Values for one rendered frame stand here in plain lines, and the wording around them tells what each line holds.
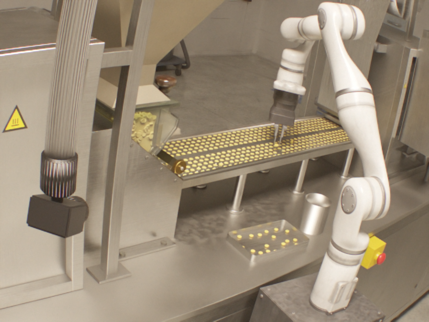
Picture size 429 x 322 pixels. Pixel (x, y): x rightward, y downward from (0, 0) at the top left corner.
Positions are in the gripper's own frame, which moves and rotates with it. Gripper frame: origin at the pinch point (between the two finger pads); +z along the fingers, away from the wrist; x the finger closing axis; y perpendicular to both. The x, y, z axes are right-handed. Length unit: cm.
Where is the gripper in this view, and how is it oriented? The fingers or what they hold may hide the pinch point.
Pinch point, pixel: (276, 145)
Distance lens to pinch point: 170.9
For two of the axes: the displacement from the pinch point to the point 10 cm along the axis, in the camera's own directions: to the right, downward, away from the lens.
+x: -9.8, -2.0, 0.3
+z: -1.7, 8.9, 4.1
